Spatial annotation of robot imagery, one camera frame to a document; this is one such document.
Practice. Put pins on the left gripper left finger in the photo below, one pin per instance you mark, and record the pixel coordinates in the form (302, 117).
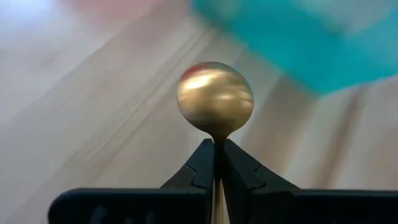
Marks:
(140, 205)

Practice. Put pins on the pink plastic bin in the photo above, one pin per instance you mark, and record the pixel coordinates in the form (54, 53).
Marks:
(109, 4)

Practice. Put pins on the gold spoon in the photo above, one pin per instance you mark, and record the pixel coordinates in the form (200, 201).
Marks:
(214, 99)

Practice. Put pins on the teal green plastic bin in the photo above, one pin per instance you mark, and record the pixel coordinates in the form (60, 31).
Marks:
(311, 46)

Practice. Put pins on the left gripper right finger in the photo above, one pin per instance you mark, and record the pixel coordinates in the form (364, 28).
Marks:
(295, 207)

